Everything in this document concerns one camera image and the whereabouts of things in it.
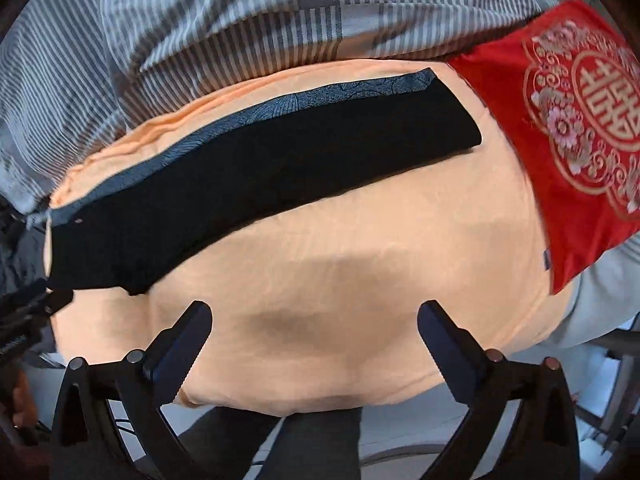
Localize grey metal rack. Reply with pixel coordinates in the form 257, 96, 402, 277
572, 312, 640, 448

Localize person's left hand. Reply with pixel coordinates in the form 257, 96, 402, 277
11, 369, 40, 430

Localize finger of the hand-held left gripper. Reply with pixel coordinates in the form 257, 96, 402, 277
27, 282, 75, 318

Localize red embroidered pillow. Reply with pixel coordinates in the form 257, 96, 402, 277
447, 0, 640, 296

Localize person's leg in dark trousers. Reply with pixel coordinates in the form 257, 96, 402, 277
177, 405, 363, 480

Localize black pants with grey stripe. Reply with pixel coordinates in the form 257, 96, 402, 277
46, 68, 483, 297

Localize dark cloth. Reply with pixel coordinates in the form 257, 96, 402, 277
0, 195, 51, 291

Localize grey striped quilt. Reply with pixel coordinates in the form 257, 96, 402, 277
0, 0, 558, 216

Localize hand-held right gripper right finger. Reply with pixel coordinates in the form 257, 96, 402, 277
417, 300, 582, 480

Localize peach orange blanket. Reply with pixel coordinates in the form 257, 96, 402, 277
44, 56, 573, 417

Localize light grey bed sheet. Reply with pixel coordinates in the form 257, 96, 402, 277
545, 230, 640, 351

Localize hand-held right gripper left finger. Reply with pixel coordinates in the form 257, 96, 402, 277
50, 300, 216, 480

